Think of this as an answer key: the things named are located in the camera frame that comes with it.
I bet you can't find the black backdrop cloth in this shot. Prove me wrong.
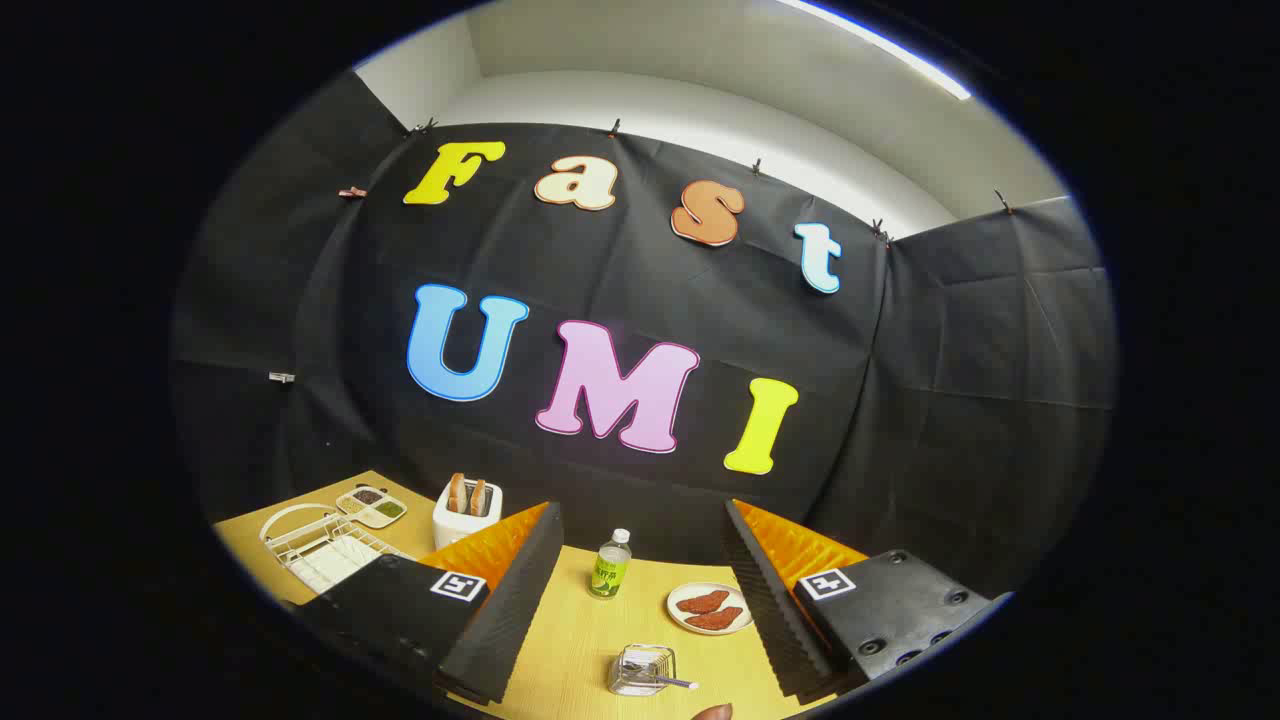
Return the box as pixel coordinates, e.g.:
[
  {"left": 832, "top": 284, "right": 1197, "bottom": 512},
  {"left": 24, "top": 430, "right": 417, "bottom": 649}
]
[{"left": 170, "top": 70, "right": 1119, "bottom": 601}]

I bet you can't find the white divided condiment tray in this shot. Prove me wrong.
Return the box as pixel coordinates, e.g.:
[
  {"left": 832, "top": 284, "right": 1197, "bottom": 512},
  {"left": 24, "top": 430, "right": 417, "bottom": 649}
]
[{"left": 336, "top": 485, "right": 408, "bottom": 529}]

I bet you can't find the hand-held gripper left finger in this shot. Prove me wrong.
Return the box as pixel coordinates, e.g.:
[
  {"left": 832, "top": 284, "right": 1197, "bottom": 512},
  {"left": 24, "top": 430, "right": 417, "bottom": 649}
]
[{"left": 283, "top": 500, "right": 566, "bottom": 707}]

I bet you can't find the white wire dish rack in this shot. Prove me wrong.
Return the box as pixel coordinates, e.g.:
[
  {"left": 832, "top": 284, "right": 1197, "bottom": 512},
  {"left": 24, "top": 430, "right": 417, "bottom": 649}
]
[{"left": 260, "top": 504, "right": 413, "bottom": 598}]

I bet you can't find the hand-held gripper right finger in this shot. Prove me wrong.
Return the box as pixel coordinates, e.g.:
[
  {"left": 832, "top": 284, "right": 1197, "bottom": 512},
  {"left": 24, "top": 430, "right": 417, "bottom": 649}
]
[{"left": 723, "top": 498, "right": 1013, "bottom": 703}]

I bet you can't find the clear bottle with green label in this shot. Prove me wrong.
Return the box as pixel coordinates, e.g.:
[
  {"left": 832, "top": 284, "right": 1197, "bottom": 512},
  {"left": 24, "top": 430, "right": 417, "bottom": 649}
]
[{"left": 588, "top": 528, "right": 633, "bottom": 600}]

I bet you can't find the white plate with meat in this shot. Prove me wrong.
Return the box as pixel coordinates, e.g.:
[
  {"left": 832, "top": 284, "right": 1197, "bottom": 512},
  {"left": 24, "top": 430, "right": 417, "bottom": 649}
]
[{"left": 666, "top": 582, "right": 754, "bottom": 637}]

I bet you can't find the white toaster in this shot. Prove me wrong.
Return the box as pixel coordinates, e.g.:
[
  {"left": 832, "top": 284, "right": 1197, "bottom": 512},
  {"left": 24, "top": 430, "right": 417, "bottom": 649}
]
[{"left": 432, "top": 478, "right": 504, "bottom": 550}]

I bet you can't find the metal wire basket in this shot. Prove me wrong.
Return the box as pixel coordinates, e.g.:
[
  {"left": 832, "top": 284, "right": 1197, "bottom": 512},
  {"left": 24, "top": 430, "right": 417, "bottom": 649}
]
[{"left": 608, "top": 644, "right": 678, "bottom": 697}]

